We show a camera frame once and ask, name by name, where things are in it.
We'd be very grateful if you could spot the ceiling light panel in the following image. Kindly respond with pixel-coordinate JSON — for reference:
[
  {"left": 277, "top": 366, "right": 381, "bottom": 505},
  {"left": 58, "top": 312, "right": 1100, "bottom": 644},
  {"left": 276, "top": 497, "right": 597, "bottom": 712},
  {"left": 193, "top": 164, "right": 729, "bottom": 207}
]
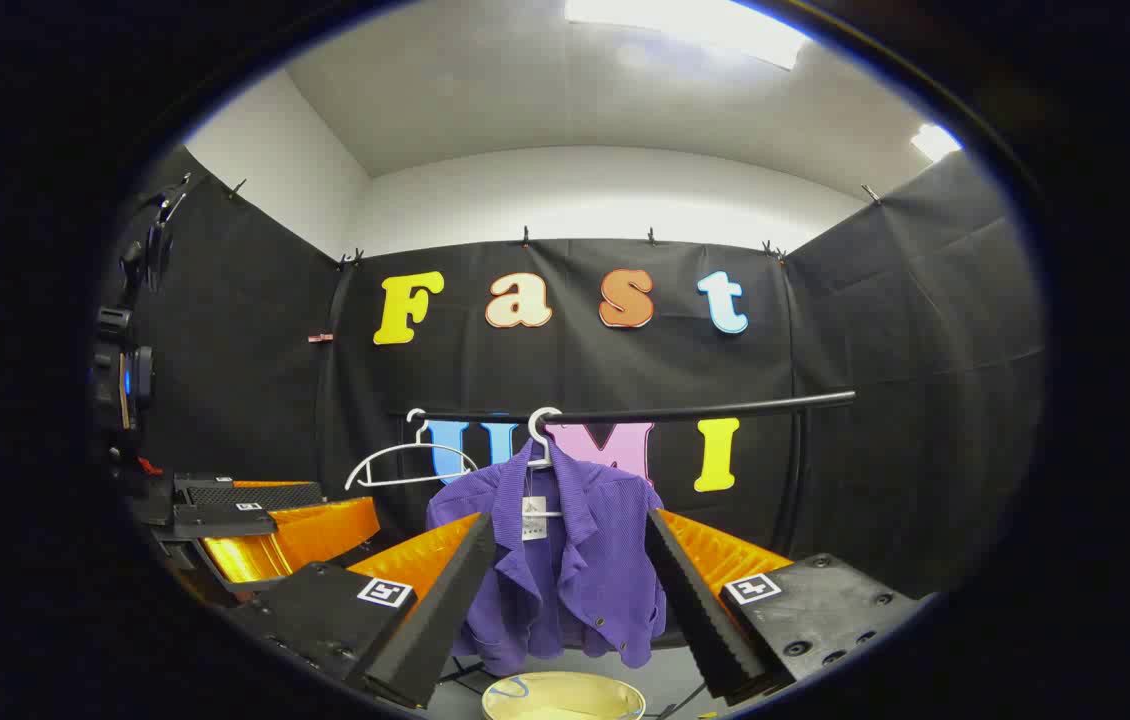
[
  {"left": 565, "top": 0, "right": 811, "bottom": 71},
  {"left": 910, "top": 122, "right": 963, "bottom": 163}
]

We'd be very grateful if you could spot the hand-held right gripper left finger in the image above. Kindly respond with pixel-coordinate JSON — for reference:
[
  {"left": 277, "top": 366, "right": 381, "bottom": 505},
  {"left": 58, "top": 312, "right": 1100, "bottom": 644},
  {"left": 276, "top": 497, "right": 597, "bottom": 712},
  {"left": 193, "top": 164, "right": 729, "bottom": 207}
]
[{"left": 225, "top": 512, "right": 498, "bottom": 709}]

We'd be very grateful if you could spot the white plastic hanger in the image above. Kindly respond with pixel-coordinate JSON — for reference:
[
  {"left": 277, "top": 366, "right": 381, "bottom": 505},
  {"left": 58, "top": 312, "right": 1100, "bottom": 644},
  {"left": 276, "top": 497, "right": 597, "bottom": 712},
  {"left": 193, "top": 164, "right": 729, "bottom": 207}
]
[
  {"left": 525, "top": 406, "right": 566, "bottom": 521},
  {"left": 345, "top": 408, "right": 479, "bottom": 491}
]

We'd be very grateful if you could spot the black clothes rack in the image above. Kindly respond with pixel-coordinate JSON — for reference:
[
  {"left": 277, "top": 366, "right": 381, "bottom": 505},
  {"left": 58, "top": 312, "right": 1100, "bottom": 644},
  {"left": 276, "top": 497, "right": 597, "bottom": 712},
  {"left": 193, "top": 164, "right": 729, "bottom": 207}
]
[{"left": 390, "top": 390, "right": 858, "bottom": 561}]

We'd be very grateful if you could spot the cream round laundry hamper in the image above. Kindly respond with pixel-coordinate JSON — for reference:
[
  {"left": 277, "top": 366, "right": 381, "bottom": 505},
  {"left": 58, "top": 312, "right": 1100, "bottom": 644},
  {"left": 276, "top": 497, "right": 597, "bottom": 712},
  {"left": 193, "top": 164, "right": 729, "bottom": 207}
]
[{"left": 481, "top": 671, "right": 646, "bottom": 720}]

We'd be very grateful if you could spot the purple ribbed jacket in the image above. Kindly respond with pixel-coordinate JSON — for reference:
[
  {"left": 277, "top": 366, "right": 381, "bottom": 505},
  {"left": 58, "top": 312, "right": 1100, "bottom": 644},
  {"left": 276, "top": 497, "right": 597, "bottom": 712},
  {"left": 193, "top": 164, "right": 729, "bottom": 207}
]
[{"left": 425, "top": 440, "right": 668, "bottom": 679}]

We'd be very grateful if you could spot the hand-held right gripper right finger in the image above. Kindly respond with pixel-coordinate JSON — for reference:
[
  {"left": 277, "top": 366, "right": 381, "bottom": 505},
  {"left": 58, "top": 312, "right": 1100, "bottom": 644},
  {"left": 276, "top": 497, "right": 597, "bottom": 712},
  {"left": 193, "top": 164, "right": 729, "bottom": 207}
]
[{"left": 645, "top": 508, "right": 926, "bottom": 699}]

